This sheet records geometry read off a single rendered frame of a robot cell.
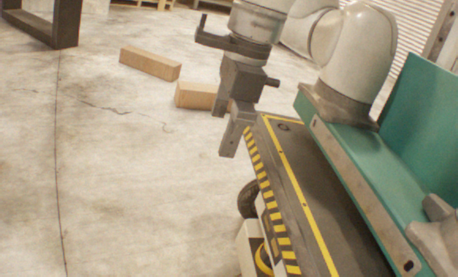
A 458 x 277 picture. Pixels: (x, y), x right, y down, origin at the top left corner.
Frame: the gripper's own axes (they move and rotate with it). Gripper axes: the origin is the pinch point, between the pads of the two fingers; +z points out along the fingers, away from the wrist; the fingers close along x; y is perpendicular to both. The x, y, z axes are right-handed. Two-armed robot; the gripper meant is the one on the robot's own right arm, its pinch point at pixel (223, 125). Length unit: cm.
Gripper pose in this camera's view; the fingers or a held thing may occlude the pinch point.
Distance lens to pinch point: 52.2
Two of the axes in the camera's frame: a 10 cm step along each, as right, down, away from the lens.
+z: -2.7, 8.5, 4.6
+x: -1.3, -5.1, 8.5
